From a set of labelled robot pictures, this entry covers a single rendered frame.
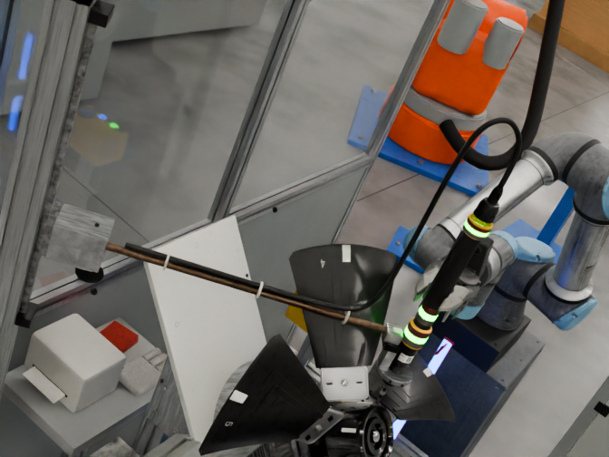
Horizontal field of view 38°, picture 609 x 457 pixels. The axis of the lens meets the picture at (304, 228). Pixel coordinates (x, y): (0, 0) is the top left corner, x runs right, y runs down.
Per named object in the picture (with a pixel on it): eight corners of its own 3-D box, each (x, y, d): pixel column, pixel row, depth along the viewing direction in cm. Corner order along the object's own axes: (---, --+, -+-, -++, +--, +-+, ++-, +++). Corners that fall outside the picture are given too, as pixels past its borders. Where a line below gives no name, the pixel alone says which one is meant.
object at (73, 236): (36, 258, 148) (46, 218, 144) (47, 236, 154) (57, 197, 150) (96, 277, 150) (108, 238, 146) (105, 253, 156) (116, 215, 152)
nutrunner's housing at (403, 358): (379, 386, 165) (490, 189, 141) (378, 372, 168) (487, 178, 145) (399, 392, 166) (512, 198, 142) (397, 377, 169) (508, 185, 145)
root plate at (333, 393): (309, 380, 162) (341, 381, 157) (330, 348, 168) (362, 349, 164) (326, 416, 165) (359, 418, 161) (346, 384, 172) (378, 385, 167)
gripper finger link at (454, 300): (441, 337, 153) (456, 314, 161) (457, 312, 150) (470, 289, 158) (426, 328, 154) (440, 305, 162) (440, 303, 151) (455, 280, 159)
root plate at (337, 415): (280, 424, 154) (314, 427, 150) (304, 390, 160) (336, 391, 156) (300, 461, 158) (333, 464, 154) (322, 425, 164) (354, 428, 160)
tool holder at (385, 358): (367, 378, 162) (388, 340, 157) (365, 353, 168) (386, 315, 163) (412, 391, 164) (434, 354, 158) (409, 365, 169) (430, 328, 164)
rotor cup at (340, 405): (289, 432, 159) (349, 436, 152) (324, 377, 169) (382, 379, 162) (319, 488, 165) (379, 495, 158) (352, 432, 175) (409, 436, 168)
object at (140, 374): (111, 375, 199) (112, 369, 198) (155, 350, 211) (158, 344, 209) (137, 399, 196) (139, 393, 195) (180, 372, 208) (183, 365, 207)
